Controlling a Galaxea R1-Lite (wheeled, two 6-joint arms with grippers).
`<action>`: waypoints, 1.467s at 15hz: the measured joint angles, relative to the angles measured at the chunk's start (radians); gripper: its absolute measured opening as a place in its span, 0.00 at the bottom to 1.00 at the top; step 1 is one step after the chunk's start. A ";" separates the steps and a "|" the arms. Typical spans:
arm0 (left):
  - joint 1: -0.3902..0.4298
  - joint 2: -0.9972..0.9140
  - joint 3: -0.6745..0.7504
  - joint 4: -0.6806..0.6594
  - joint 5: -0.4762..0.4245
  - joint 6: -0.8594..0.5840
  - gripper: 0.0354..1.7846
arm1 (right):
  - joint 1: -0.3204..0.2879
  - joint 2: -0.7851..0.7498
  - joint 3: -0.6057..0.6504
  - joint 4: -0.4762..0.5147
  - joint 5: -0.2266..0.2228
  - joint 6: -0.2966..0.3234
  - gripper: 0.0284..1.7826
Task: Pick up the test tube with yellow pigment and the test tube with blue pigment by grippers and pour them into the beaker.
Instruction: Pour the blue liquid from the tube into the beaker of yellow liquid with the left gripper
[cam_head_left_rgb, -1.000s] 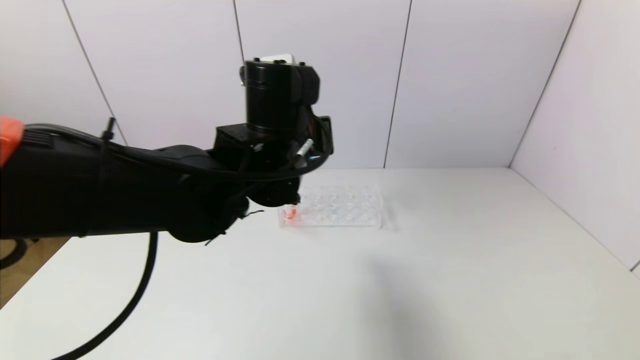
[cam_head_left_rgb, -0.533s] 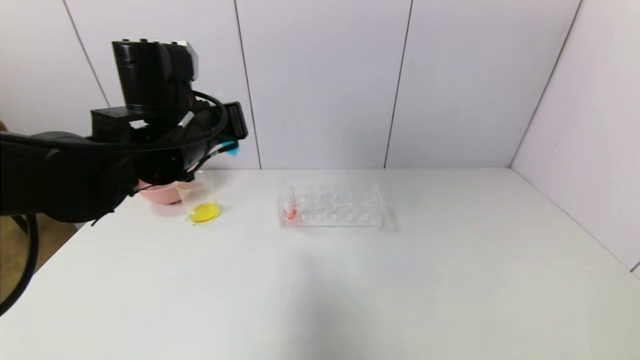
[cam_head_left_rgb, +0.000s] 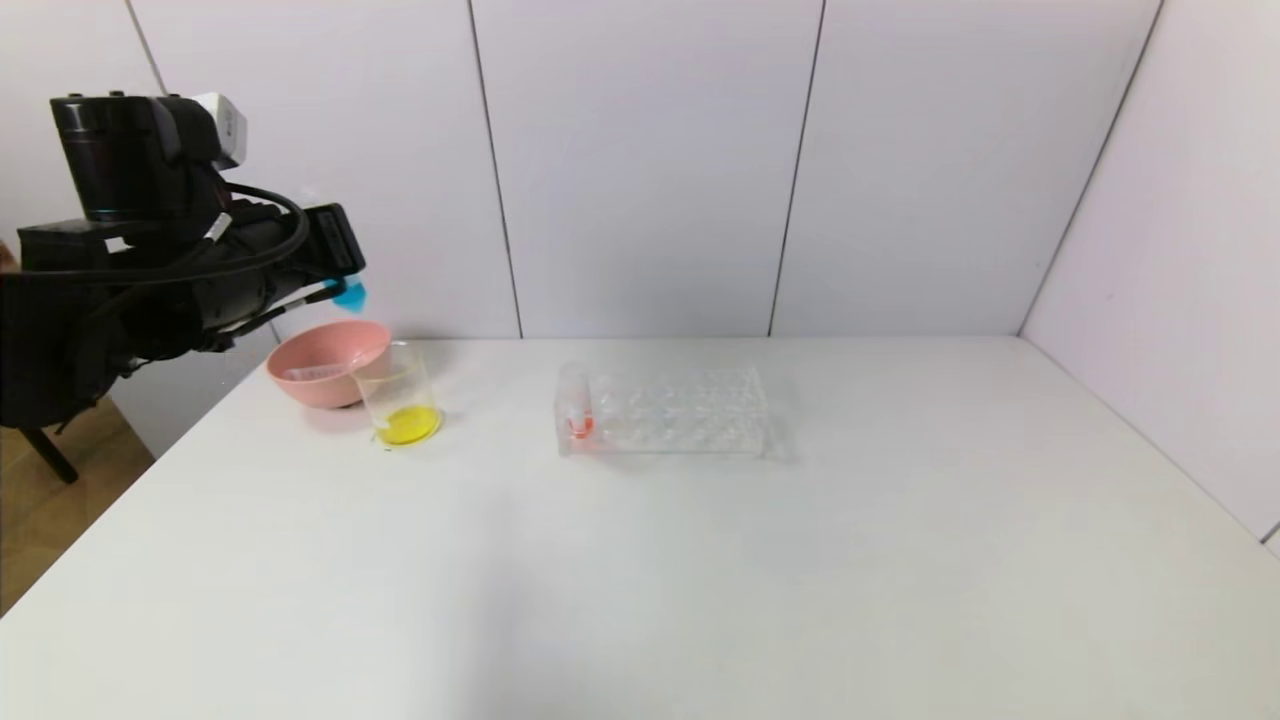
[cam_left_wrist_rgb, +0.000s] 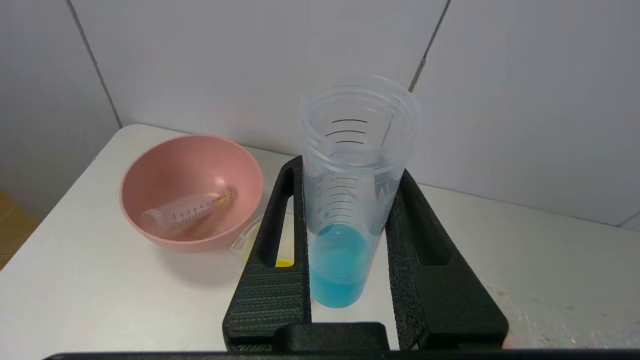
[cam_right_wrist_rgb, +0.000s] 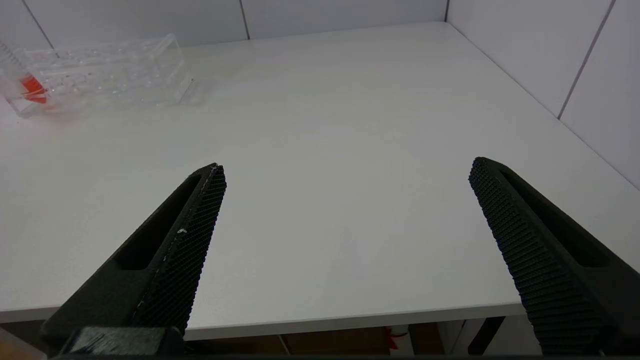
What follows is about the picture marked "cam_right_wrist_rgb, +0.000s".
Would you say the white post with red tie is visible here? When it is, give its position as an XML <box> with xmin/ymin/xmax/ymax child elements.
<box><xmin>383</xmin><ymin>325</ymin><xmax>412</xmax><ymax>356</ymax></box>

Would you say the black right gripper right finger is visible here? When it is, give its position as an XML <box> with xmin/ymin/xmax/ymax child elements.
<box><xmin>468</xmin><ymin>156</ymin><xmax>640</xmax><ymax>356</ymax></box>

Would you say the clear acrylic test tube rack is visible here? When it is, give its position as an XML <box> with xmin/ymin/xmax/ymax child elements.
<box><xmin>0</xmin><ymin>33</ymin><xmax>195</xmax><ymax>119</ymax></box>

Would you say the test tube with red pigment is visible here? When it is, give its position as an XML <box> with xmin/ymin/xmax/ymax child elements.
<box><xmin>0</xmin><ymin>40</ymin><xmax>52</xmax><ymax>107</ymax></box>

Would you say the black table leg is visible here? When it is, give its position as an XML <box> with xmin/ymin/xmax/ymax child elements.
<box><xmin>467</xmin><ymin>316</ymin><xmax>506</xmax><ymax>356</ymax></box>

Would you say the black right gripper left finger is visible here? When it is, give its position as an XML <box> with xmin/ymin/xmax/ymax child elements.
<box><xmin>42</xmin><ymin>162</ymin><xmax>228</xmax><ymax>352</ymax></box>

